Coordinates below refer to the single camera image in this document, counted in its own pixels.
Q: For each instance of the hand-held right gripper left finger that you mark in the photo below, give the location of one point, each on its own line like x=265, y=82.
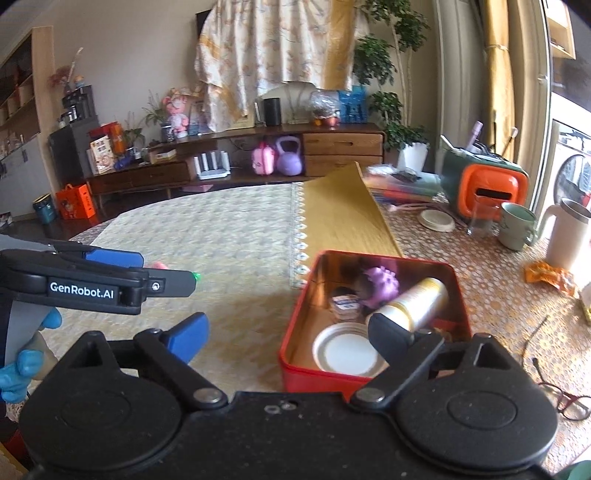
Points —
x=187, y=338

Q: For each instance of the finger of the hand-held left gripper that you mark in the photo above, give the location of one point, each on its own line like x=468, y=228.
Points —
x=115, y=257
x=171, y=282

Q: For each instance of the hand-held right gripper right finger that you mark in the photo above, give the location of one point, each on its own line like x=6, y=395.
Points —
x=390, y=336

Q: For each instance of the gold metal can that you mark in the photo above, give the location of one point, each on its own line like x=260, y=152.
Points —
x=420, y=300

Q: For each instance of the white round jar lid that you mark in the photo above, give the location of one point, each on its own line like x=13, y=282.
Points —
x=344, y=354

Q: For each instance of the purple spiky massage ball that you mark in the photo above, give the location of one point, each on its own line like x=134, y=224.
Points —
x=382, y=285

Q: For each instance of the clear plastic bottle blue label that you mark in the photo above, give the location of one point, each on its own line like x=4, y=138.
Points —
x=345, y=304

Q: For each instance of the red tin box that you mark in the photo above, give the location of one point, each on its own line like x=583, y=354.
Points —
x=323, y=382

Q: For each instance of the person's left hand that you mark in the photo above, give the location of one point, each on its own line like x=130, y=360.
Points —
x=18, y=374

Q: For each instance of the orange gift bag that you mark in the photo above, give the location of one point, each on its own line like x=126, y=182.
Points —
x=75, y=203

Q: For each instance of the cream quilted table mat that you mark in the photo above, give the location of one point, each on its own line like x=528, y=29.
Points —
x=207, y=221

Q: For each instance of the dark green canister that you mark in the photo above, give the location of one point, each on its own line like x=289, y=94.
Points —
x=45, y=211

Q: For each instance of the printed snack box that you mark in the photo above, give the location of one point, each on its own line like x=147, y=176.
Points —
x=102, y=157

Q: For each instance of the black fridge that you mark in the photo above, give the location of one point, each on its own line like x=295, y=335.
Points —
x=69, y=157

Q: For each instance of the small cardboard box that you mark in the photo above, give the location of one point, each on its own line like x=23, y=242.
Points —
x=162, y=156

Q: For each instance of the white router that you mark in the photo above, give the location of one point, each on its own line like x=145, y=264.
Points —
x=212, y=167

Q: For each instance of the white round coaster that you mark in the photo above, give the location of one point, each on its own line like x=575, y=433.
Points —
x=436, y=220

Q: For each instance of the yellow table mat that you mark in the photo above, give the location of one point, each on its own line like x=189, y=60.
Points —
x=346, y=212

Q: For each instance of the thin dark stick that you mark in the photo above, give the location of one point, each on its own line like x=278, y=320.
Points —
x=536, y=333

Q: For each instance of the potted orchid plant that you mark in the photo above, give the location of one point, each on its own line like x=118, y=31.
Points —
x=157, y=115

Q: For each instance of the drinking glass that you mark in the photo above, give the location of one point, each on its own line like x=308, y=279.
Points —
x=482, y=217

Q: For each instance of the stack of books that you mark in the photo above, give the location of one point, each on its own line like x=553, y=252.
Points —
x=401, y=184

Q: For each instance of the pink toy case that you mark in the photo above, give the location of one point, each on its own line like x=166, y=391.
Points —
x=263, y=159

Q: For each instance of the black coffee machine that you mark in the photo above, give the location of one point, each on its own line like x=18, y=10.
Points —
x=78, y=106

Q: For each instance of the pink doll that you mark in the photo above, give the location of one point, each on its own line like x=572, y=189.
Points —
x=177, y=113

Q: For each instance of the pale green mug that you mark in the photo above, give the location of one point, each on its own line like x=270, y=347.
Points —
x=515, y=227

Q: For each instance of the orange wrapper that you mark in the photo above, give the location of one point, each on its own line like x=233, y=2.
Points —
x=549, y=276

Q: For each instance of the purple kettlebell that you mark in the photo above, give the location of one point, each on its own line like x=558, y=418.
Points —
x=289, y=159

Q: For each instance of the green and orange storage box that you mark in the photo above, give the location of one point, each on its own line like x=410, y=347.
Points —
x=489, y=184

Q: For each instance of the wooden cabinet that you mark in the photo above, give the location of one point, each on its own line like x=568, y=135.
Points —
x=341, y=146

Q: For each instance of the white jug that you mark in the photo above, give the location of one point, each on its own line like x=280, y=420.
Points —
x=570, y=240

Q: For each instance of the potted tree white pot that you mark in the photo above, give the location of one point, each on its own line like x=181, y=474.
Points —
x=392, y=110

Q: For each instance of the plastic bag of fruit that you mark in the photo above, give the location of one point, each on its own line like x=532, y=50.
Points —
x=325, y=108

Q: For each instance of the blue picture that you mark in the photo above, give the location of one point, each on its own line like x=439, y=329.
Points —
x=353, y=105

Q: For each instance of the floral patterned cloth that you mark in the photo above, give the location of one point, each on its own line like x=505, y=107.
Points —
x=258, y=41

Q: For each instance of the yellow curtain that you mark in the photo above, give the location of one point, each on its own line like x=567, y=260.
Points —
x=496, y=78

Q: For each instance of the wooden wall shelf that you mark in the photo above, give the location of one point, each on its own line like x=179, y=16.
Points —
x=23, y=92

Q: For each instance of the red frame eyeglasses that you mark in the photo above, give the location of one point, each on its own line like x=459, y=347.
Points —
x=570, y=406

